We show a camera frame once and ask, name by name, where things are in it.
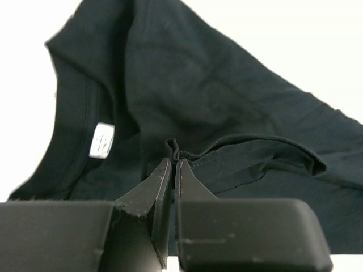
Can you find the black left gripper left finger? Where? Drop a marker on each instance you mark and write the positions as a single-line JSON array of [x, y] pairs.
[[129, 234]]

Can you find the black t shirt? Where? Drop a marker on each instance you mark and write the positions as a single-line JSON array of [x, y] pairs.
[[140, 81]]

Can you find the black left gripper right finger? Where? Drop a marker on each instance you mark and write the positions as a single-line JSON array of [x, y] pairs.
[[253, 234]]

